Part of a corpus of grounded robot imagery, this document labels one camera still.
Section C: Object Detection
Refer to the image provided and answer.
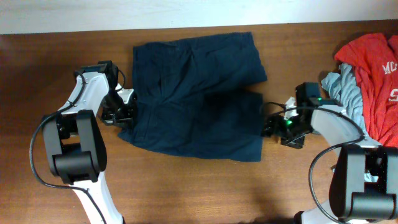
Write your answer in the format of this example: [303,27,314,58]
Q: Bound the navy blue shorts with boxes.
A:
[119,32,267,162]

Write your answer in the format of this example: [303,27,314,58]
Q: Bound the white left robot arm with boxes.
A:
[37,60,136,224]

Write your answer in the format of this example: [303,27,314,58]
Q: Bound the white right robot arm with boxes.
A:
[262,82,397,224]

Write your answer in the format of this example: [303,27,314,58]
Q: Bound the light blue shirt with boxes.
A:
[321,63,368,135]

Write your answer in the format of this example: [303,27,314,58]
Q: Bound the red printed shirt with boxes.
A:
[335,33,397,147]

